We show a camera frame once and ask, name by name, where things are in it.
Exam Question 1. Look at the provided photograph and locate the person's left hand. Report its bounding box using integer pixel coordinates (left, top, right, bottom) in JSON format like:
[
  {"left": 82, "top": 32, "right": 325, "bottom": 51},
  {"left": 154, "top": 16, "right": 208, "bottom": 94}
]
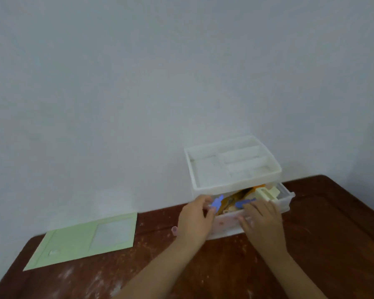
[{"left": 175, "top": 195, "right": 217, "bottom": 248}]

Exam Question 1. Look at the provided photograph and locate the person's right hand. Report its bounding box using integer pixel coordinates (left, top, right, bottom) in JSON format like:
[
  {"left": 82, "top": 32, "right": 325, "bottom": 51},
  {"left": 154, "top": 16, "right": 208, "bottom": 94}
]
[{"left": 236, "top": 199, "right": 288, "bottom": 257}]

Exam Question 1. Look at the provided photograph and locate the clear plastic drawer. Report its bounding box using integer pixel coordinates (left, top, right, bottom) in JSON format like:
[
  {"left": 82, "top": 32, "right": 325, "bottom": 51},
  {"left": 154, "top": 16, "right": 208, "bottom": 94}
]
[{"left": 171, "top": 182, "right": 296, "bottom": 241}]

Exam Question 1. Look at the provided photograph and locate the person's left forearm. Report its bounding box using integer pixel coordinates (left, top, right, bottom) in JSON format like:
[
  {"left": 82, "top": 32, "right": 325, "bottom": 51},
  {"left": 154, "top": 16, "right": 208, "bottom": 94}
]
[{"left": 114, "top": 238, "right": 204, "bottom": 299}]

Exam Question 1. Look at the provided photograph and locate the person's right forearm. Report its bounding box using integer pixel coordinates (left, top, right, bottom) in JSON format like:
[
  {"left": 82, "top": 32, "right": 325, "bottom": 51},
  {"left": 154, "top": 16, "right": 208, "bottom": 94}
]
[{"left": 259, "top": 250, "right": 328, "bottom": 299}]

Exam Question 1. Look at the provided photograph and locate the blue plastic figure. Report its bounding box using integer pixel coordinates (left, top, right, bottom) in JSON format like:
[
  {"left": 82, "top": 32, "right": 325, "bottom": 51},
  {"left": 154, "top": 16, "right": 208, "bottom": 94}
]
[
  {"left": 210, "top": 195, "right": 224, "bottom": 213},
  {"left": 235, "top": 198, "right": 257, "bottom": 210}
]

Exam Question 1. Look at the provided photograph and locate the orange packet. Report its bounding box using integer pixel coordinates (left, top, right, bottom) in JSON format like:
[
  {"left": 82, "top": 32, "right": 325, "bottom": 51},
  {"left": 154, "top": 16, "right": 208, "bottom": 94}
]
[{"left": 220, "top": 184, "right": 266, "bottom": 214}]

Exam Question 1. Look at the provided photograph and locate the cream plastic clip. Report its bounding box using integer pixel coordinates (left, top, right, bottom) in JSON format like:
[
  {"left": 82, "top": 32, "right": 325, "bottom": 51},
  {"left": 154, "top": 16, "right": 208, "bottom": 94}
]
[{"left": 255, "top": 185, "right": 281, "bottom": 202}]

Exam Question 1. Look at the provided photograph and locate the white plastic drawer cabinet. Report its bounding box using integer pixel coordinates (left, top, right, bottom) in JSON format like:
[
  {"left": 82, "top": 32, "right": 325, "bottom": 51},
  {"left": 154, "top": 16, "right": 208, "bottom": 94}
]
[{"left": 184, "top": 135, "right": 283, "bottom": 200}]

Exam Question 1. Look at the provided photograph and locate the light green mat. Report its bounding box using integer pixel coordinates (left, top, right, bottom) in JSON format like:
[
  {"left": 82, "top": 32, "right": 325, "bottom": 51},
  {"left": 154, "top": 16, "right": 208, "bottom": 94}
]
[{"left": 23, "top": 212, "right": 138, "bottom": 271}]

